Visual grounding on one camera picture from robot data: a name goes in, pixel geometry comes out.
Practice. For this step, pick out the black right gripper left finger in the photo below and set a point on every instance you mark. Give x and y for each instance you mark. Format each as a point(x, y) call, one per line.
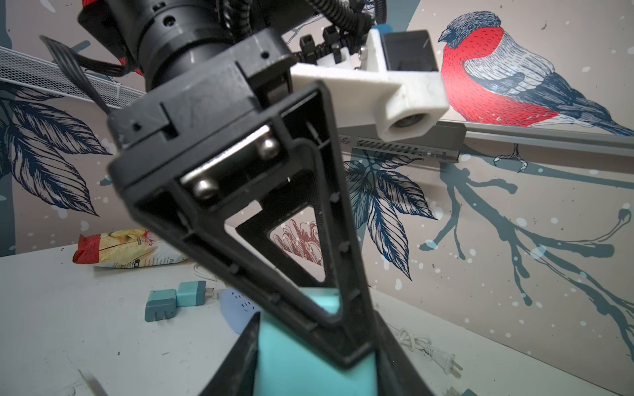
point(236, 374)

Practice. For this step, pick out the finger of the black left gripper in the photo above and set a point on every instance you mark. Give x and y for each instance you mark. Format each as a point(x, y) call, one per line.
point(290, 244)

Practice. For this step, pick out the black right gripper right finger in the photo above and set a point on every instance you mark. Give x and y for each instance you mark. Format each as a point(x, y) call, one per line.
point(396, 374)

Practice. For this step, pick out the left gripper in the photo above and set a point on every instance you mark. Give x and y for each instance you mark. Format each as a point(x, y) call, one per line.
point(255, 192)

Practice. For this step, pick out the teal charger plug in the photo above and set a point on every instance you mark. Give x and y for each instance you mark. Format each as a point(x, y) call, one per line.
point(455, 392)
point(161, 305)
point(287, 365)

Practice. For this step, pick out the green charger plug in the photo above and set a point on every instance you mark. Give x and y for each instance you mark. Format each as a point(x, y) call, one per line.
point(193, 293)

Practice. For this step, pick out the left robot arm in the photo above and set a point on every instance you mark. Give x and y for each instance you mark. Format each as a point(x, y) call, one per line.
point(164, 39)

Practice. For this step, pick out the blue square power socket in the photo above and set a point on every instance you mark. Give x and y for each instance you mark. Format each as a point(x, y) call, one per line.
point(237, 309)

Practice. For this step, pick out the red chips bag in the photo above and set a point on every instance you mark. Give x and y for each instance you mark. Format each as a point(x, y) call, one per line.
point(126, 249)

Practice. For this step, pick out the black wall basket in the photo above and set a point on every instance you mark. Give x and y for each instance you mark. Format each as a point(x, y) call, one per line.
point(442, 142)

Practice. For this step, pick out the white wire wall basket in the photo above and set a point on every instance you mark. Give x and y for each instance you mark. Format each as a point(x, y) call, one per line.
point(28, 71)

